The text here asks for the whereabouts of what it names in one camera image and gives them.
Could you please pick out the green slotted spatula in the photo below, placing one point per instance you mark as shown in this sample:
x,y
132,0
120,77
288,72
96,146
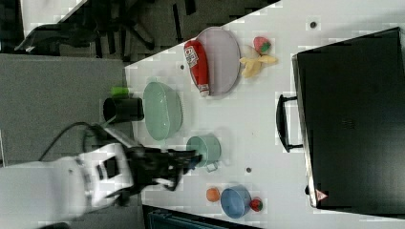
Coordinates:
x,y
106,123

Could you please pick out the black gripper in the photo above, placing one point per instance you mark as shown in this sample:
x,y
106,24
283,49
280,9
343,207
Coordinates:
x,y
149,164

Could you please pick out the black toaster oven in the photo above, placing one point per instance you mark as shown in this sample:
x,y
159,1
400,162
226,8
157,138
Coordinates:
x,y
350,97

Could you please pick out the red strawberry toy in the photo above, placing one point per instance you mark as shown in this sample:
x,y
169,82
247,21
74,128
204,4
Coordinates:
x,y
256,205
261,44

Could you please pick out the green perforated colander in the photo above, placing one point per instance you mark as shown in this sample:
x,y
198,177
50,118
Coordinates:
x,y
162,110

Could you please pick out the lime green object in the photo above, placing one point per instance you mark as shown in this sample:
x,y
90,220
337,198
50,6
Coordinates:
x,y
119,91

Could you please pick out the green mug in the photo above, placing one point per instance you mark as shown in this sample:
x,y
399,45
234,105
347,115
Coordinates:
x,y
209,147

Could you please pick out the grey round plate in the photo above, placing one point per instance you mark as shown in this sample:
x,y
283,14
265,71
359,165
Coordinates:
x,y
223,55

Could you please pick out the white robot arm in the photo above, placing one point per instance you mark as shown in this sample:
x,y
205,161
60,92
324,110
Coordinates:
x,y
44,193

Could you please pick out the orange ball toy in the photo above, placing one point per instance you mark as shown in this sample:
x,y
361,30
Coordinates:
x,y
213,194

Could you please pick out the large black pot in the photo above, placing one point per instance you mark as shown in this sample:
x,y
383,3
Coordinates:
x,y
118,110

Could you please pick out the blue cup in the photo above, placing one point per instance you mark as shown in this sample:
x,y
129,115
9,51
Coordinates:
x,y
235,201

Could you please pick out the red ketchup bottle toy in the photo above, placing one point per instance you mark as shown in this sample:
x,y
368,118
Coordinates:
x,y
196,59

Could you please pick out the peeled banana toy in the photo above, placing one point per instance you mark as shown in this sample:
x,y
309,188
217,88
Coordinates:
x,y
253,61

